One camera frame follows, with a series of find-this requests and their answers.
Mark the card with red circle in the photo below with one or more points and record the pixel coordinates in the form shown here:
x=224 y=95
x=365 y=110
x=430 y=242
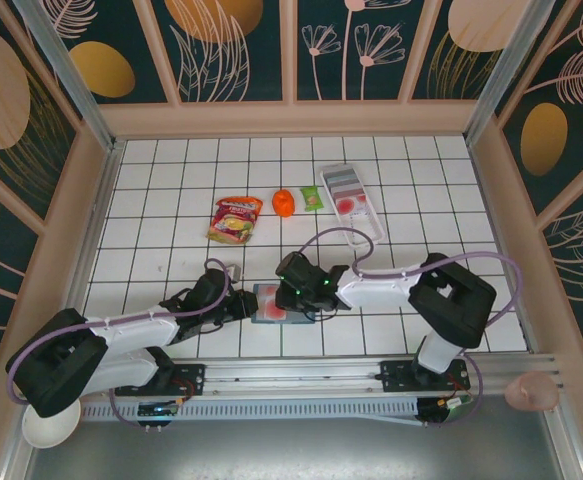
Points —
x=277 y=315
x=346 y=205

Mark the blue card holder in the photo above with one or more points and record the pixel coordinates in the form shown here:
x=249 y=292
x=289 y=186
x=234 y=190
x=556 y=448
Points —
x=296 y=319

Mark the white plastic card tray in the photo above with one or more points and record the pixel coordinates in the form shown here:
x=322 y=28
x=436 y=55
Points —
x=368 y=232

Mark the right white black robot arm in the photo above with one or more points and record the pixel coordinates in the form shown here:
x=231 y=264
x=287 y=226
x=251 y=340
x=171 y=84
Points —
x=376 y=295

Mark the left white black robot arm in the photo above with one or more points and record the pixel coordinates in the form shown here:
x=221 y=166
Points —
x=136 y=330

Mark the stack of grey cards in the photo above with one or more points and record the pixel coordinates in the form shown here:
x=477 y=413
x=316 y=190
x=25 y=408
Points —
x=342 y=180

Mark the red fruit snack bag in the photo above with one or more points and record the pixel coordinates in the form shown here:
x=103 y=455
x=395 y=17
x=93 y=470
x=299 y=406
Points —
x=233 y=220

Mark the small green snack packet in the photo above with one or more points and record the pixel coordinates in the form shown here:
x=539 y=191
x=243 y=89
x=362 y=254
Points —
x=311 y=198

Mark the orange crumpled object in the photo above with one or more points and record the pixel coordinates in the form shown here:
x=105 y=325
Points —
x=284 y=202

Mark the left controller circuit board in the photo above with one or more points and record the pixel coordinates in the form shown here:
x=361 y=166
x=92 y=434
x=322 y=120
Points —
x=158 y=410

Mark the controller circuit board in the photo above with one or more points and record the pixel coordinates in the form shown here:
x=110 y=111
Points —
x=158 y=410
x=441 y=407

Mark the right controller circuit board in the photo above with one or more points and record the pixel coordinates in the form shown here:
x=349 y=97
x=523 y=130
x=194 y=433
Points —
x=441 y=407

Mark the white bowl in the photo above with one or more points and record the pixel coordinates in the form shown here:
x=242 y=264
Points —
x=51 y=432

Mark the pink translucent cup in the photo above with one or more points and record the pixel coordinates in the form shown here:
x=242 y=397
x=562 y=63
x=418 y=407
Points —
x=531 y=392

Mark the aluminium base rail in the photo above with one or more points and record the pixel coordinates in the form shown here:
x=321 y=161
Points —
x=296 y=372

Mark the left aluminium side rail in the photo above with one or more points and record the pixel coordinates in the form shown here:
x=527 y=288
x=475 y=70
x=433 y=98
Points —
x=91 y=240

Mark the aluminium side rail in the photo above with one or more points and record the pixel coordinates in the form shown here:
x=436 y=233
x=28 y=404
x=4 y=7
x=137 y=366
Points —
x=91 y=240
x=500 y=245

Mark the right aluminium side rail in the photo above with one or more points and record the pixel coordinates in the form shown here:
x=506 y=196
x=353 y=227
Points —
x=500 y=245

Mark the right aluminium frame post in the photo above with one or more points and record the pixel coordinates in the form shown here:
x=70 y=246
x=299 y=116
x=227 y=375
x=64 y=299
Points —
x=503 y=75

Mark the aluminium frame post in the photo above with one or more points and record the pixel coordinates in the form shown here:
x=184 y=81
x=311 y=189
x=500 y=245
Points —
x=503 y=75
x=71 y=75

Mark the left aluminium frame post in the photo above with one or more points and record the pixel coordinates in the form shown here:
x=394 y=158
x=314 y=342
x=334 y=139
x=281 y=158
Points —
x=71 y=75

